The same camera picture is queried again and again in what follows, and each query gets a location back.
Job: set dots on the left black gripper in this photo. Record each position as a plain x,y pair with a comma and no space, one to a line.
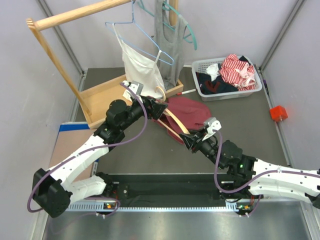
156,109

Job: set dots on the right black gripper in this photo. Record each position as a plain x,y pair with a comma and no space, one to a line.
194,143

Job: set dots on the wooden clothes hanger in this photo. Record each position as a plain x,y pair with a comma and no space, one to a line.
167,112

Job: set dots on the red tank top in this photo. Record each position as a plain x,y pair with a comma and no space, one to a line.
191,113

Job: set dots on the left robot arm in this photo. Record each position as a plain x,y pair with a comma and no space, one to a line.
56,188

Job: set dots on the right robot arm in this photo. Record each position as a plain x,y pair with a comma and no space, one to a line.
237,173

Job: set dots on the white garment on hanger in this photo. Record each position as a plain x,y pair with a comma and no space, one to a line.
141,69

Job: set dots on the grey tank top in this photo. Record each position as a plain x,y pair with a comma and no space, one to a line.
171,41

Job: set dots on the red capped white marker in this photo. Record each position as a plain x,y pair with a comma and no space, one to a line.
186,92

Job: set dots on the dark navy garment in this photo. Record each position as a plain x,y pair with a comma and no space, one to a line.
218,86

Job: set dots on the white laundry basket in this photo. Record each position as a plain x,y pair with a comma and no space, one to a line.
200,66

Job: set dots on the wooden clothes rack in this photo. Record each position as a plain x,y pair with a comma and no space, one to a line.
81,33

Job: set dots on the white garment in basket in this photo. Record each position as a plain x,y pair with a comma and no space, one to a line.
213,71

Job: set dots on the red white striped garment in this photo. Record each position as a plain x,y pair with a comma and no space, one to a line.
238,73

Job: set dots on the brown board blue edge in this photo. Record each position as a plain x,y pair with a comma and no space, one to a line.
71,139

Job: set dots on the orange red block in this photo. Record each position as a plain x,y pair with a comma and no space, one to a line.
278,113

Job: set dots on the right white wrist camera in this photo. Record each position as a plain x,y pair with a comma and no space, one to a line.
211,126

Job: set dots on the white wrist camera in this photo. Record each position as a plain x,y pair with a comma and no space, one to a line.
135,87
211,126

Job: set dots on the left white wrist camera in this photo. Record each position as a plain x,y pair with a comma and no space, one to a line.
135,87

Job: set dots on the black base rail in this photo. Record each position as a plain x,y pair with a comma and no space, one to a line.
167,190

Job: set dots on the blue wire hanger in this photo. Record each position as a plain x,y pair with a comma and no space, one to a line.
136,37

